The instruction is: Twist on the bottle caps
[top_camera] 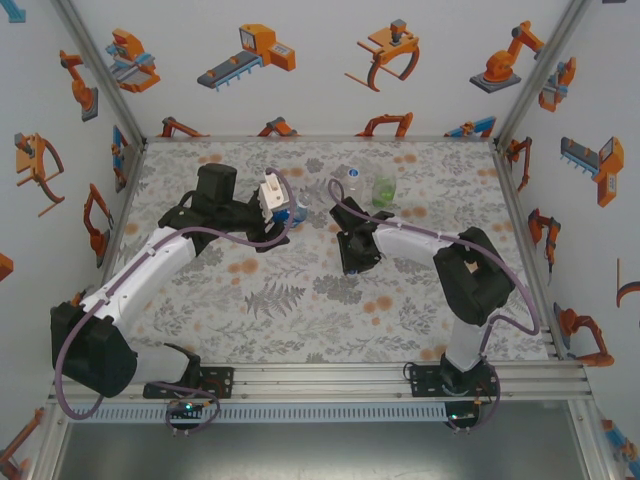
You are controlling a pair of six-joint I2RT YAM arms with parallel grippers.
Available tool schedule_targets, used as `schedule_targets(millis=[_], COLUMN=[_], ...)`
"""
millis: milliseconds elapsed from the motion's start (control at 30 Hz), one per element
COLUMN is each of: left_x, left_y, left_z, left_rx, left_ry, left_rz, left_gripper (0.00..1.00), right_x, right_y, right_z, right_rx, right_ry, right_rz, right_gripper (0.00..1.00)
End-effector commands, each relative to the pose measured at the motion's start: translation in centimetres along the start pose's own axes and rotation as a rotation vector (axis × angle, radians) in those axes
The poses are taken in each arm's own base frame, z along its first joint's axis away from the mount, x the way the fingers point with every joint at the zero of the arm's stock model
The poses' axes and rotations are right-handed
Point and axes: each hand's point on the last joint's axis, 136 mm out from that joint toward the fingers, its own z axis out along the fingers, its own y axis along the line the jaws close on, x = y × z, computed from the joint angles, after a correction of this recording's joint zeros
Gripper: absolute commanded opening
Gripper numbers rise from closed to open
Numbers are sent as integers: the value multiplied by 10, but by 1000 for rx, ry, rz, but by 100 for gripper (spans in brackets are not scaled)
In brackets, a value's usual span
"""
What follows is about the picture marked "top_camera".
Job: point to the blue label plastic bottle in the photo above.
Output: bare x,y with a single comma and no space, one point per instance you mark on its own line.
300,212

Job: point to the clear unlabelled plastic bottle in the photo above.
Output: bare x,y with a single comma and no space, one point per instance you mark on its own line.
356,187

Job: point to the green label plastic bottle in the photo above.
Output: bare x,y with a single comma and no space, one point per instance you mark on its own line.
384,190

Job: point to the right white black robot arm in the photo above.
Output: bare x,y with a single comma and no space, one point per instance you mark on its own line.
475,280

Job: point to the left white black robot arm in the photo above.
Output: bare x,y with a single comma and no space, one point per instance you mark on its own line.
135,270

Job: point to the floral patterned table cover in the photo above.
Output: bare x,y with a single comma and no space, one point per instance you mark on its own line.
330,345

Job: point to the small green LED circuit board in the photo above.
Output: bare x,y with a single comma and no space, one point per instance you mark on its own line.
184,407
461,416

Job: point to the grey metal sheet panel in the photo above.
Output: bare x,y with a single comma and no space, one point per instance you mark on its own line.
320,450

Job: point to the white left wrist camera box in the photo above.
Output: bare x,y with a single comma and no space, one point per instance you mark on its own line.
274,197

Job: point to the aluminium side frame rail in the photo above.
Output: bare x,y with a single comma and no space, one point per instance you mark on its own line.
515,200
124,200

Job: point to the aluminium back frame rail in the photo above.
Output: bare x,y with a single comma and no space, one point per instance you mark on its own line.
320,138

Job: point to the aluminium front frame rail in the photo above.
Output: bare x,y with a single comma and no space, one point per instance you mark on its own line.
320,382

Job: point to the slanted aluminium corner post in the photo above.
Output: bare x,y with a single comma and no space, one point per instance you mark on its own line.
102,75
538,75

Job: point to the aluminium lower frame leg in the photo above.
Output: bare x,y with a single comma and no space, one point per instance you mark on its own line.
49,440
592,440

